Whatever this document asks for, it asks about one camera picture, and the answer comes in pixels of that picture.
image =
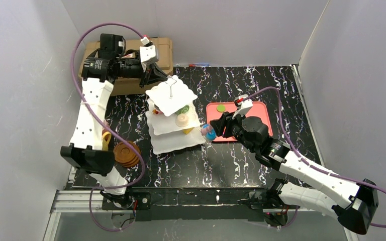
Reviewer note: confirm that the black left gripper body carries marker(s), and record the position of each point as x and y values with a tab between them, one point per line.
148	71

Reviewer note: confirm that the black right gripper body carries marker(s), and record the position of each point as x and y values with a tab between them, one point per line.
228	125

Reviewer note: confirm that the blue donut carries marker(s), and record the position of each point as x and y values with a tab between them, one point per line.
209	131

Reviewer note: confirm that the tan plastic tool case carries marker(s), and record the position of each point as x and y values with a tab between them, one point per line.
100	57

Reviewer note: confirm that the yellow cake slice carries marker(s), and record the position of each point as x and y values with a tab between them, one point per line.
187	131

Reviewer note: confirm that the pink cake slice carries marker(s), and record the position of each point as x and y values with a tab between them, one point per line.
157	111

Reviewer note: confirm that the white round cake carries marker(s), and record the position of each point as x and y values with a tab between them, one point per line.
182	120

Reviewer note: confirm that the green roll cake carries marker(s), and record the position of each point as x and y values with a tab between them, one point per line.
183	110

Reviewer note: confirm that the white three-tier cake stand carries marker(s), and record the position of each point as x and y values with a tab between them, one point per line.
165	136

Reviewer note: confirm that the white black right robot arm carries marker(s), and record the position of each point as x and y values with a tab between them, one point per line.
352	203

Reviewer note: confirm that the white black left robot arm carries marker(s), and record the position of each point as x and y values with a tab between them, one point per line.
84	151

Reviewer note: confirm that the green round macaron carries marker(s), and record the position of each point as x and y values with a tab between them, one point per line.
221	108

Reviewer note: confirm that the yellow mug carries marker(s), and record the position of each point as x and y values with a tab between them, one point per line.
106	137

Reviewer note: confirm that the stack of brown wooden coasters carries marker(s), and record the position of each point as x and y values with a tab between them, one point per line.
125	156

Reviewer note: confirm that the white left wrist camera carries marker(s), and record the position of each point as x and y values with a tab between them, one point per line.
148	56

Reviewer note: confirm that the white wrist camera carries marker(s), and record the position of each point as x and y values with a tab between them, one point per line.
244	104
148	56

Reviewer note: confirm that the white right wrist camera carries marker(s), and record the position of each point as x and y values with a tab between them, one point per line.
244	104

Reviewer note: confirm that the aluminium frame rail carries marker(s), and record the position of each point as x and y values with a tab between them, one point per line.
148	198

